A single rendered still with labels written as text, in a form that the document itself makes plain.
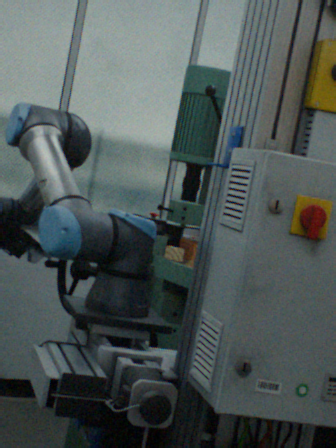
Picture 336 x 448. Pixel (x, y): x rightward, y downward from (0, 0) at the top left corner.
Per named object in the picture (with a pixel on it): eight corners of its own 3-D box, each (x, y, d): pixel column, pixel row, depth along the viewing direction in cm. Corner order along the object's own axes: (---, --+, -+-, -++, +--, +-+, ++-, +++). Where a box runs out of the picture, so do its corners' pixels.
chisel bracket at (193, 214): (164, 224, 294) (169, 199, 293) (199, 229, 301) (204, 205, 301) (176, 228, 287) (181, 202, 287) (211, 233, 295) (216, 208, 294)
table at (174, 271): (70, 249, 302) (74, 231, 301) (147, 258, 318) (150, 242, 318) (163, 287, 251) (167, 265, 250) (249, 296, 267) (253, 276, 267)
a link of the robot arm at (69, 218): (124, 236, 199) (65, 101, 237) (62, 228, 192) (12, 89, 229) (103, 275, 205) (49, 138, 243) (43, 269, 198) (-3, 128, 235)
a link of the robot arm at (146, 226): (158, 276, 208) (169, 219, 207) (107, 270, 201) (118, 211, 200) (134, 266, 218) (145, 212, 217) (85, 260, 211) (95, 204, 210)
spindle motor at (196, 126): (158, 158, 295) (176, 63, 292) (202, 166, 304) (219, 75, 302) (187, 163, 280) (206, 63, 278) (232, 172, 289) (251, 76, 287)
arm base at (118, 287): (154, 321, 205) (162, 278, 205) (90, 311, 201) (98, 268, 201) (140, 308, 220) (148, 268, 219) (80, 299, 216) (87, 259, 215)
